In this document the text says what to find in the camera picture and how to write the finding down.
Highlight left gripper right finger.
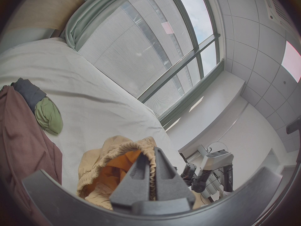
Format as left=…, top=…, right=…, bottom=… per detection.
left=154, top=146, right=196, bottom=209

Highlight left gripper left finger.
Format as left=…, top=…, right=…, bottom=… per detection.
left=109, top=152, right=151, bottom=212

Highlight tan shorts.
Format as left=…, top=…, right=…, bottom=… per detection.
left=76, top=136, right=205, bottom=212

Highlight bed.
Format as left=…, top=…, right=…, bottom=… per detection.
left=0, top=0, right=186, bottom=197

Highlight green garment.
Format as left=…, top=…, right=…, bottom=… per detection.
left=34, top=97, right=64, bottom=135

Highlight brown garment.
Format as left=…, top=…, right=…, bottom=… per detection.
left=0, top=85, right=63, bottom=211

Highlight black garment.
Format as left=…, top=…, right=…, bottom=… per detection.
left=11, top=77, right=47, bottom=113

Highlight window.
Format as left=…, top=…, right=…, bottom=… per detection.
left=76, top=0, right=222, bottom=124

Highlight ceiling light panel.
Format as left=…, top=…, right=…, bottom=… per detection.
left=280, top=41, right=301, bottom=82

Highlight grey-green curtain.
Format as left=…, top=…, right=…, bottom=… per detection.
left=64, top=0, right=171, bottom=52

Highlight ceiling air vent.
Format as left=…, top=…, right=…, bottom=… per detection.
left=260, top=0, right=297, bottom=31

